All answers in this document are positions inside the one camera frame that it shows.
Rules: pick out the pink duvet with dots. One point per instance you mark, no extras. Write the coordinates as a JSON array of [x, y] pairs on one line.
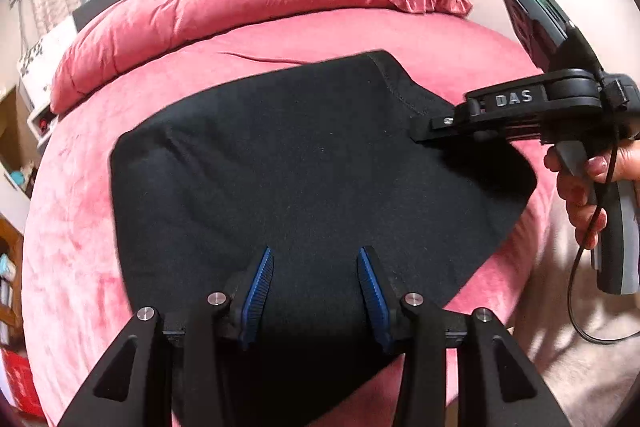
[[200, 7]]

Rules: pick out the wooden desk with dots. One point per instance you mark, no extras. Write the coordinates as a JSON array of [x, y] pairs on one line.
[[12, 237]]

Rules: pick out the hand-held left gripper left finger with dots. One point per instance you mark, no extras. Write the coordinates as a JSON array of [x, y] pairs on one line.
[[257, 292]]

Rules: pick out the red and white box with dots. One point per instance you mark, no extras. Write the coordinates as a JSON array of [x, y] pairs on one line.
[[20, 377]]

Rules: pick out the pink bed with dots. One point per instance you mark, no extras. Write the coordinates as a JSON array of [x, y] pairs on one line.
[[75, 232]]

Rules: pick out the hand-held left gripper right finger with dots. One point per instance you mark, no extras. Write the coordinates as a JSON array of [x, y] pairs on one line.
[[372, 297]]

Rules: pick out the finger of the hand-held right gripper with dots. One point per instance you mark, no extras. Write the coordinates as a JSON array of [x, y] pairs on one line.
[[440, 124]]

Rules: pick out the black pants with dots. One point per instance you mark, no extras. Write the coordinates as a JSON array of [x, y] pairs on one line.
[[300, 157]]

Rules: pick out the beige fuzzy cloth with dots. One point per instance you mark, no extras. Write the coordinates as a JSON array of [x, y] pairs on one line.
[[600, 382]]

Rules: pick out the person's right hand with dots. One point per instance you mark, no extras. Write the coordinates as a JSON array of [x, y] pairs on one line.
[[575, 197]]

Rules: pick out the white floral printed box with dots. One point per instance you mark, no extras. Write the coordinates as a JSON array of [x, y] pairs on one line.
[[45, 57]]

